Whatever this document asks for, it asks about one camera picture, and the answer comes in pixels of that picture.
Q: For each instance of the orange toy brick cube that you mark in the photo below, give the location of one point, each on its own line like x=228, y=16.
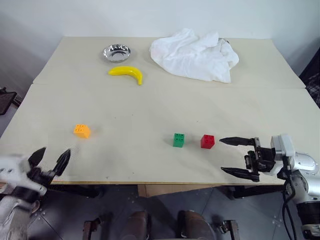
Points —
x=82, y=131

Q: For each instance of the green toy brick cube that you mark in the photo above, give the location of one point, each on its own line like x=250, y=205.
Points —
x=178, y=140

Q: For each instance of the yellow plastic banana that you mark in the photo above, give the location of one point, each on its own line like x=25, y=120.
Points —
x=130, y=71

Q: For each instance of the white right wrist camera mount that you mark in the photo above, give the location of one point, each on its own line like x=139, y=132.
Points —
x=283, y=146

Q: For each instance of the red toy brick cube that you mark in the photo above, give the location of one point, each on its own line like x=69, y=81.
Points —
x=207, y=141

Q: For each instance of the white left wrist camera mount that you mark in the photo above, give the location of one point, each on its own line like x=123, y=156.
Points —
x=15, y=172

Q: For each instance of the dark plaid fabric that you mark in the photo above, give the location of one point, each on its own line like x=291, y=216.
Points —
x=312, y=82

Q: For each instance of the white crumpled cloth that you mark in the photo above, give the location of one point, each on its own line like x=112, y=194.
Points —
x=195, y=56

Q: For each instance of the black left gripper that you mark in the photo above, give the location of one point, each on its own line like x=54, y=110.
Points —
x=41, y=175

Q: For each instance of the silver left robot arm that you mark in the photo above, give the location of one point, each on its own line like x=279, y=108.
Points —
x=12, y=215

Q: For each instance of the dark brown rounded shape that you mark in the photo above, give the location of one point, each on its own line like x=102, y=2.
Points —
x=193, y=225
x=138, y=225

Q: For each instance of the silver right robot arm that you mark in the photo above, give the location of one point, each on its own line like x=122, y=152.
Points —
x=306, y=180

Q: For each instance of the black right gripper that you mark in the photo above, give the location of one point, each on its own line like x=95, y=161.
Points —
x=262, y=160

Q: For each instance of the dark brown bracket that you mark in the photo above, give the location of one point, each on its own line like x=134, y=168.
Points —
x=93, y=228
x=227, y=228

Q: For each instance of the black stand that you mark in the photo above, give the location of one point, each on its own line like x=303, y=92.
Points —
x=6, y=100

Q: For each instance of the silver metal bowl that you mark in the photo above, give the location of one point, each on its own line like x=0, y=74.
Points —
x=117, y=53

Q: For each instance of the brown board under table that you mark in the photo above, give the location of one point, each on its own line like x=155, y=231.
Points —
x=162, y=190

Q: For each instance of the black table frame bar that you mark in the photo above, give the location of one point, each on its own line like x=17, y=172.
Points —
x=255, y=191

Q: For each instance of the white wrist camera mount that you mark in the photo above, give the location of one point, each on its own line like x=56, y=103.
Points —
x=15, y=172
x=283, y=146

